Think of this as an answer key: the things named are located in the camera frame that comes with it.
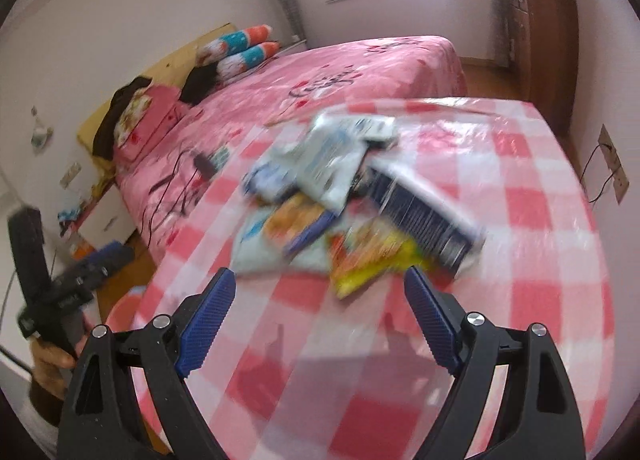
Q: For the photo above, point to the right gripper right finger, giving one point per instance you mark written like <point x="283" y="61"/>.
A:
<point x="538" y="416"/>

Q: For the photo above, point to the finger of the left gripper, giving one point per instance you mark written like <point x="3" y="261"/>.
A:
<point x="112" y="257"/>

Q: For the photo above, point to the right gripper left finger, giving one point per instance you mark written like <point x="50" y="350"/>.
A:
<point x="101" y="417"/>

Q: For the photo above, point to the large pale blue-feather bag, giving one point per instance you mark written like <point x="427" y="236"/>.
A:
<point x="307" y="249"/>

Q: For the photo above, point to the white blue plastic bottle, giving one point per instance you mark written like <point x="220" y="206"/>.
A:
<point x="270" y="181"/>

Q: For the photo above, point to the orange bread wrapper pack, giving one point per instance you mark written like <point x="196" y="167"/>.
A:
<point x="297" y="223"/>

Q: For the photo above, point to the yellow-green snack bag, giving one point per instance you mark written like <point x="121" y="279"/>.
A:
<point x="368" y="247"/>

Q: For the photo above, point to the pink plastic trash bin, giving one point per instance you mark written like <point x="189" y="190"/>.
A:
<point x="121" y="316"/>

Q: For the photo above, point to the person's left hand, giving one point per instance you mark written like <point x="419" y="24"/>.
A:
<point x="51" y="361"/>

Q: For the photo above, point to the white bedside cabinet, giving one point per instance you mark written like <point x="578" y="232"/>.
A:
<point x="108" y="220"/>

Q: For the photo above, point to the orange boxes beside cabinet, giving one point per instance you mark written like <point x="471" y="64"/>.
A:
<point x="78" y="247"/>

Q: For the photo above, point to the pink bed with bedspread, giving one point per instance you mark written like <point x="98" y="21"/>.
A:
<point x="163" y="188"/>

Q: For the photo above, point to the yellow wooden headboard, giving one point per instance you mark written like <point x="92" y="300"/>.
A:
<point x="172" y="70"/>

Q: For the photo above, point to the dark brown garment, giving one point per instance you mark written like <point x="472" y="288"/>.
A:
<point x="103" y="141"/>

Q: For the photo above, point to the black power adapter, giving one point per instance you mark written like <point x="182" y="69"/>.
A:
<point x="204" y="166"/>

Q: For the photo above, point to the white power strip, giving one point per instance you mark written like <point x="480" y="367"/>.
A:
<point x="219" y="158"/>

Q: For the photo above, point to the pink heart pillow stack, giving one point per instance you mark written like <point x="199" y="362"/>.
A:
<point x="164" y="113"/>

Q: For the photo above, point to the floral small pillow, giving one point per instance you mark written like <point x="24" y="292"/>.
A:
<point x="132" y="115"/>

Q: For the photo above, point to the black garment on bed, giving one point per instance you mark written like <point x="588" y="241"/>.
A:
<point x="200" y="83"/>

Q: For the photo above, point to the red checked plastic tablecloth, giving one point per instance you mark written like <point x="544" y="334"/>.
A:
<point x="296" y="373"/>

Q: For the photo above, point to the lower cartoon bolster pillow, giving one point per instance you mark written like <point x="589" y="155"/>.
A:
<point x="239" y="63"/>

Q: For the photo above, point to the brown wooden dresser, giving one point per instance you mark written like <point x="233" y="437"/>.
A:
<point x="544" y="38"/>

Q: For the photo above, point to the wall switch plate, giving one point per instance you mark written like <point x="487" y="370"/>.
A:
<point x="69" y="175"/>

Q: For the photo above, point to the wall hanging pouch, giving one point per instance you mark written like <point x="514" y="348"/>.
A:
<point x="41" y="133"/>

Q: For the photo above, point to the wall socket with cable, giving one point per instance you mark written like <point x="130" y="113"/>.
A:
<point x="617" y="179"/>

